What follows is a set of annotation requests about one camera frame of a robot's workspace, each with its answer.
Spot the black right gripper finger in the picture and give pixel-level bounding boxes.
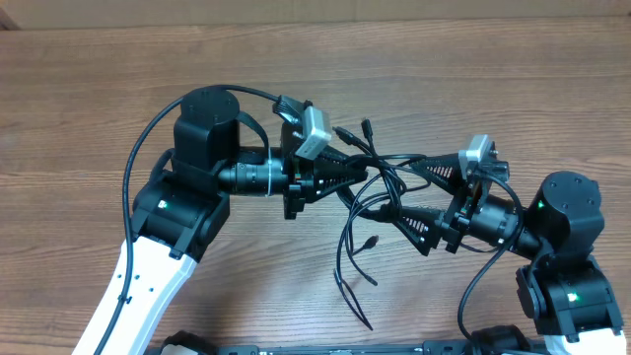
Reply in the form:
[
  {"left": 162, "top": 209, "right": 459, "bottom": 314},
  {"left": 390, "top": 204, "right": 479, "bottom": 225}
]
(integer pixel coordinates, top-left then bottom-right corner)
[
  {"left": 393, "top": 207, "right": 444, "bottom": 256},
  {"left": 410, "top": 153, "right": 465, "bottom": 193}
]

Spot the thin black USB cable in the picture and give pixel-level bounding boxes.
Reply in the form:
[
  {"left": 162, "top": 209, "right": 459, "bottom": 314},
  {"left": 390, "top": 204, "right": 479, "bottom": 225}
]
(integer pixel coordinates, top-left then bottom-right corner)
[{"left": 332, "top": 170, "right": 430, "bottom": 332}]

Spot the right camera cable black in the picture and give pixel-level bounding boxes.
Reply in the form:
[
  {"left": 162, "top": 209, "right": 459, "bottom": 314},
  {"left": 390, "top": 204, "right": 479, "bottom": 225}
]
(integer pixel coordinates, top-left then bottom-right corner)
[{"left": 456, "top": 168, "right": 524, "bottom": 341}]

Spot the left camera cable black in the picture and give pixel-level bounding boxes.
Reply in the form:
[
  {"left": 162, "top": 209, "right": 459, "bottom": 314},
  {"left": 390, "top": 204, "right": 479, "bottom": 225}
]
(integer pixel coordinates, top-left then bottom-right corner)
[{"left": 93, "top": 84, "right": 310, "bottom": 355}]

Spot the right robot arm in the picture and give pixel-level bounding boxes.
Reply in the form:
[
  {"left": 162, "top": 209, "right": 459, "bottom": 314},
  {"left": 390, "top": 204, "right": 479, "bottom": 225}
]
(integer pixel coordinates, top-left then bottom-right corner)
[{"left": 395, "top": 154, "right": 627, "bottom": 354}]

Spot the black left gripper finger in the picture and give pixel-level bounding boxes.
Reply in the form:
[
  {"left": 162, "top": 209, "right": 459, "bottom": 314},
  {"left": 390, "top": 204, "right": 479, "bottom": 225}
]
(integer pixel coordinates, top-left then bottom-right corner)
[
  {"left": 317, "top": 146, "right": 349, "bottom": 166},
  {"left": 313, "top": 165, "right": 368, "bottom": 202}
]

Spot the camera cable black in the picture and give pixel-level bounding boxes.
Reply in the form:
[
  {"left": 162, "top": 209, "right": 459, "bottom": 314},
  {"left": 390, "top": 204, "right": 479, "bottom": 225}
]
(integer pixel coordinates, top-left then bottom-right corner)
[
  {"left": 93, "top": 84, "right": 310, "bottom": 355},
  {"left": 456, "top": 168, "right": 524, "bottom": 341}
]

